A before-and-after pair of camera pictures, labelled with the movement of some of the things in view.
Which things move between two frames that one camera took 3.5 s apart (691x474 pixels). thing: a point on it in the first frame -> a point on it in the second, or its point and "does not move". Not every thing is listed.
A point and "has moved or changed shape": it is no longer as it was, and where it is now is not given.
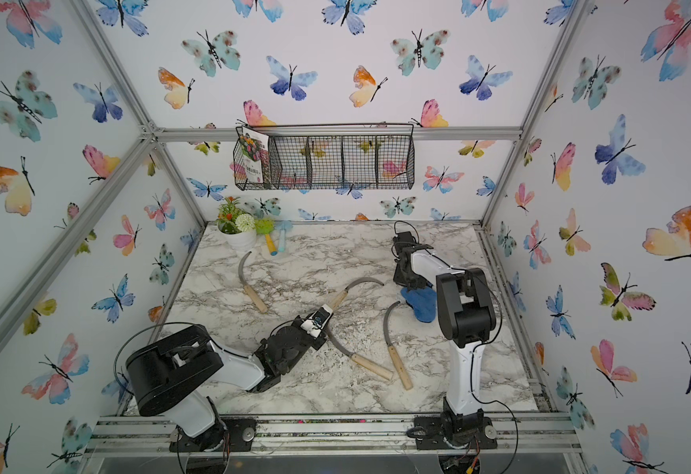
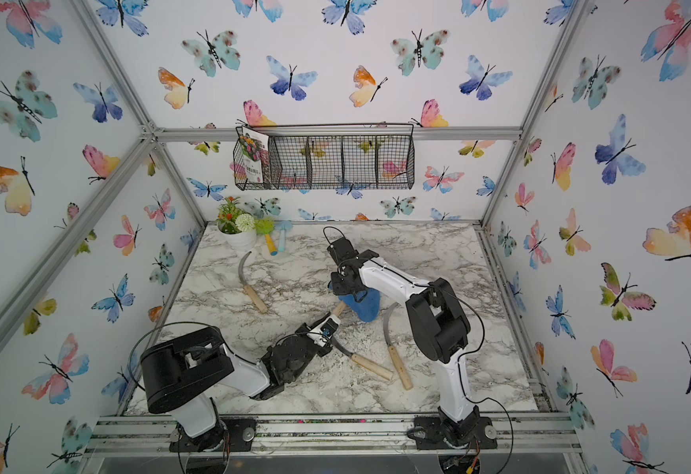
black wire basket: x=335 y=157 does not move
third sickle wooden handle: x=361 y=361 does not move
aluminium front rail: x=551 y=434 does not move
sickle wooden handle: x=248 y=289 does not move
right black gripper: x=397 y=278 -> x=337 y=286
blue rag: x=422 y=300 has moved or changed shape
